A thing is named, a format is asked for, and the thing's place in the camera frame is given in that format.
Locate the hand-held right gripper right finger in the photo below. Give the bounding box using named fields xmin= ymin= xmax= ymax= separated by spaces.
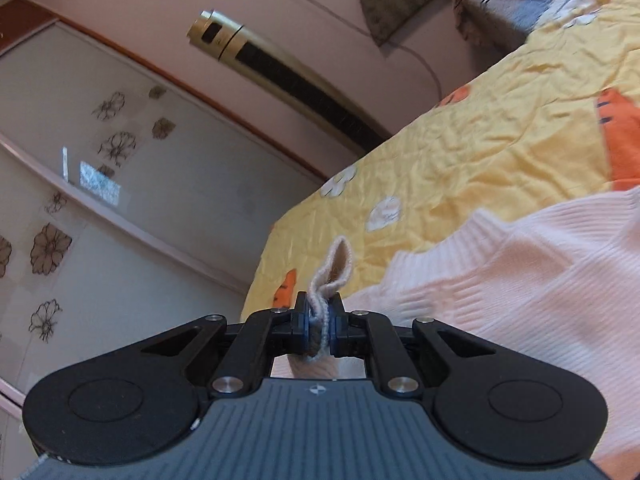
xmin=327 ymin=292 xmax=501 ymax=396

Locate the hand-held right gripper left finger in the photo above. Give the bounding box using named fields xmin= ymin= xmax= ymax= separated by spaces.
xmin=140 ymin=291 xmax=314 ymax=395

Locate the white ribbed knit sweater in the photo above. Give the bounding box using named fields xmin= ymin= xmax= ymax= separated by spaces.
xmin=270 ymin=190 xmax=640 ymax=477

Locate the floral sliding door wardrobe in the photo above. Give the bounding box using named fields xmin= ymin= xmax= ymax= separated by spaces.
xmin=0 ymin=0 xmax=330 ymax=480

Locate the gold standing air conditioner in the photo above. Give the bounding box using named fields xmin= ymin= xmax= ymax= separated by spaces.
xmin=186 ymin=8 xmax=393 ymax=155

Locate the yellow carrot print quilt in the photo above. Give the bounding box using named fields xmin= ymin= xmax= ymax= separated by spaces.
xmin=242 ymin=0 xmax=640 ymax=311

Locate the blue grey striped pillow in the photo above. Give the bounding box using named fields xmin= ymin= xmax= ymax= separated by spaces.
xmin=450 ymin=0 xmax=623 ymax=56

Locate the black wall cable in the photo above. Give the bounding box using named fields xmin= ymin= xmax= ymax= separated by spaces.
xmin=277 ymin=0 xmax=443 ymax=103

